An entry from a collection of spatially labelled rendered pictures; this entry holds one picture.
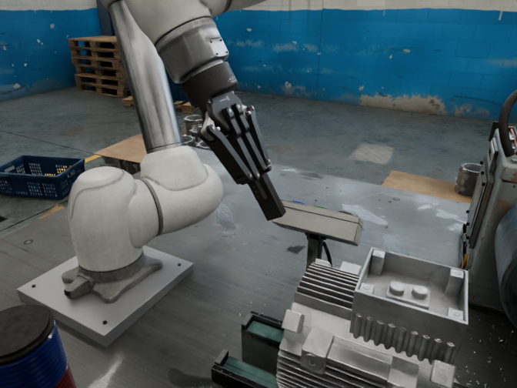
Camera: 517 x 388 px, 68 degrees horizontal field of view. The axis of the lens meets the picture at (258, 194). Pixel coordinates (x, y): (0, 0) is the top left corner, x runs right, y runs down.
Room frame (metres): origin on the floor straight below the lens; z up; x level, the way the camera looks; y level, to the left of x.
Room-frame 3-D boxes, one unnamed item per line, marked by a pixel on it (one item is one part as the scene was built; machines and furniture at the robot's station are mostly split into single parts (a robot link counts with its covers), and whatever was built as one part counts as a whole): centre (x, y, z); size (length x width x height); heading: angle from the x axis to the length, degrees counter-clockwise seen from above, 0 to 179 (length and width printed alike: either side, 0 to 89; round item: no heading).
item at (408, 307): (0.37, -0.19, 1.11); 0.12 x 0.11 x 0.07; 64
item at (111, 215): (0.80, 0.36, 0.99); 0.18 x 0.16 x 0.22; 130
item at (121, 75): (7.15, 2.59, 0.45); 1.26 x 0.86 x 0.89; 61
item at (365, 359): (0.38, -0.15, 1.01); 0.20 x 0.19 x 0.19; 64
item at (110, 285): (0.77, 0.38, 0.86); 0.22 x 0.18 x 0.06; 150
